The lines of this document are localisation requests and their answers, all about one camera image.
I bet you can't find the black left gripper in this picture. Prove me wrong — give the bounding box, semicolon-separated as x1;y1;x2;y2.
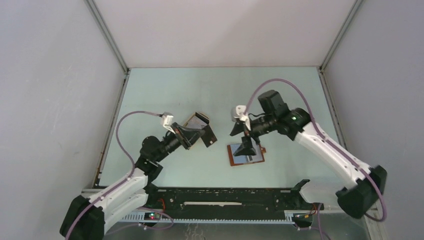
154;122;205;163

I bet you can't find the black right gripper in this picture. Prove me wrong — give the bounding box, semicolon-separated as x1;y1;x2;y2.
230;113;276;156

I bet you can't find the brown leather card holder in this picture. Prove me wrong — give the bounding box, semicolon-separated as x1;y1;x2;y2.
226;143;267;167

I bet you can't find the oval wooden tray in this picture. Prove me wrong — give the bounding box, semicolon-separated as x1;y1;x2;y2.
183;112;214;148

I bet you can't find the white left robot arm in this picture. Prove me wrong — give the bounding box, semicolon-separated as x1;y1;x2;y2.
59;122;206;240

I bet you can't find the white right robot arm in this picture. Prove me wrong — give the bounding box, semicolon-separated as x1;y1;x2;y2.
230;90;388;219

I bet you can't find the grey card in tray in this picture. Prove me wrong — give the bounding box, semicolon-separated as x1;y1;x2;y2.
183;112;210;129

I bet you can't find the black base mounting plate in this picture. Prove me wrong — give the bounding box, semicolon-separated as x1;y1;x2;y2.
145;187;318;222

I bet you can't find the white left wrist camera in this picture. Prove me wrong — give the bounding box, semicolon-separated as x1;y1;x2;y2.
161;112;175;133

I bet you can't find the light blue cable duct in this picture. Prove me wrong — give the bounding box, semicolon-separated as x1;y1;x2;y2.
119;211;296;225

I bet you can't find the aluminium corner frame post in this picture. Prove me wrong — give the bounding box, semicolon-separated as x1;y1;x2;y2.
319;0;366;73

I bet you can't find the left aluminium corner post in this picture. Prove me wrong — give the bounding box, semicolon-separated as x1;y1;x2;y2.
84;0;130;75

